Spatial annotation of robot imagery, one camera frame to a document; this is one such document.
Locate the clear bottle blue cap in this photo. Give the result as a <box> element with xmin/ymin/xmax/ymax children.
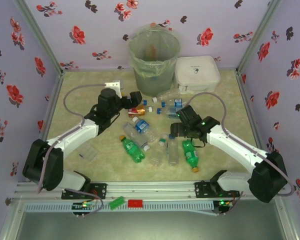
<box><xmin>156</xmin><ymin>107</ymin><xmax>180</xmax><ymax>119</ymax></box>
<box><xmin>166</xmin><ymin>136</ymin><xmax>180</xmax><ymax>167</ymax></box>

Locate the green bottle yellow cap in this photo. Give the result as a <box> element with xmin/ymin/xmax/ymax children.
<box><xmin>119</xmin><ymin>134</ymin><xmax>146</xmax><ymax>164</ymax></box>
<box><xmin>181</xmin><ymin>139</ymin><xmax>200</xmax><ymax>173</ymax></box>

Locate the blue label bottle white cap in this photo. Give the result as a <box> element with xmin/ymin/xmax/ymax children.
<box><xmin>131</xmin><ymin>116</ymin><xmax>151</xmax><ymax>135</ymax></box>

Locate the clear bottle green white cap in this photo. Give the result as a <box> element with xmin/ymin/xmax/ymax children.
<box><xmin>149</xmin><ymin>138</ymin><xmax>168</xmax><ymax>167</ymax></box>

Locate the grey mesh waste bin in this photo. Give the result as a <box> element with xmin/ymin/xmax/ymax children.
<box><xmin>127</xmin><ymin>23</ymin><xmax>181</xmax><ymax>97</ymax></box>

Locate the clear plastic bin liner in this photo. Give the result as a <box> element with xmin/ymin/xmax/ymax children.
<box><xmin>127</xmin><ymin>22</ymin><xmax>182</xmax><ymax>79</ymax></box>

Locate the white plastic lidded box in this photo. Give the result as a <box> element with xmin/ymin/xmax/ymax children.
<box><xmin>173</xmin><ymin>55</ymin><xmax>221</xmax><ymax>95</ymax></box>

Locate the clear plastic tray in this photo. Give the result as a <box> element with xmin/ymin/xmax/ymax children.
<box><xmin>79</xmin><ymin>144</ymin><xmax>100</xmax><ymax>162</ymax></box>

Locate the small controller board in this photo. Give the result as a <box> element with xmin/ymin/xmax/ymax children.
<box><xmin>213</xmin><ymin>199</ymin><xmax>235</xmax><ymax>217</ymax></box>
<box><xmin>71</xmin><ymin>201</ymin><xmax>97</xmax><ymax>219</ymax></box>

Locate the red plastic block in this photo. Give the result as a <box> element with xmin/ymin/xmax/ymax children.
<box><xmin>127</xmin><ymin>199</ymin><xmax>144</xmax><ymax>209</ymax></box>

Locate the green plastic block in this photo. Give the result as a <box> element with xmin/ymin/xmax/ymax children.
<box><xmin>109</xmin><ymin>196</ymin><xmax>125</xmax><ymax>210</ymax></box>

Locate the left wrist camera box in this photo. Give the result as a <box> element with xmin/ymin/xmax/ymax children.
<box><xmin>104</xmin><ymin>80</ymin><xmax>123</xmax><ymax>99</ymax></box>

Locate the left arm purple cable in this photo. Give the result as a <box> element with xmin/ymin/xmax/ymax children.
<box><xmin>37</xmin><ymin>83</ymin><xmax>108</xmax><ymax>216</ymax></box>

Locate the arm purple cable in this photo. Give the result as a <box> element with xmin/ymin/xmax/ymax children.
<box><xmin>37</xmin><ymin>83</ymin><xmax>108</xmax><ymax>216</ymax></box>
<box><xmin>186</xmin><ymin>91</ymin><xmax>295</xmax><ymax>215</ymax></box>

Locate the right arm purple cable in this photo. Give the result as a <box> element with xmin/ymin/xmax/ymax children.
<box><xmin>186</xmin><ymin>91</ymin><xmax>295</xmax><ymax>215</ymax></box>

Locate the aluminium side rail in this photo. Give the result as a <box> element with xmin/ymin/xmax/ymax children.
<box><xmin>234</xmin><ymin>69</ymin><xmax>276</xmax><ymax>180</ymax></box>
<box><xmin>26</xmin><ymin>71</ymin><xmax>66</xmax><ymax>182</ymax></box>

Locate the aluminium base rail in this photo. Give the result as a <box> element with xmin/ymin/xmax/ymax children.
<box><xmin>14</xmin><ymin>179</ymin><xmax>288</xmax><ymax>201</ymax></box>

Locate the grey slotted cable duct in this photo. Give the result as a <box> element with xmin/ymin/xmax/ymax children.
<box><xmin>23</xmin><ymin>201</ymin><xmax>213</xmax><ymax>214</ymax></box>

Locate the aluminium frame post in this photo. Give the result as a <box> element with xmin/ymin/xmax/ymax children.
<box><xmin>0</xmin><ymin>199</ymin><xmax>26</xmax><ymax>240</ymax></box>
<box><xmin>235</xmin><ymin>0</ymin><xmax>283</xmax><ymax>73</ymax></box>
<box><xmin>274</xmin><ymin>199</ymin><xmax>300</xmax><ymax>240</ymax></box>
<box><xmin>13</xmin><ymin>0</ymin><xmax>65</xmax><ymax>75</ymax></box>

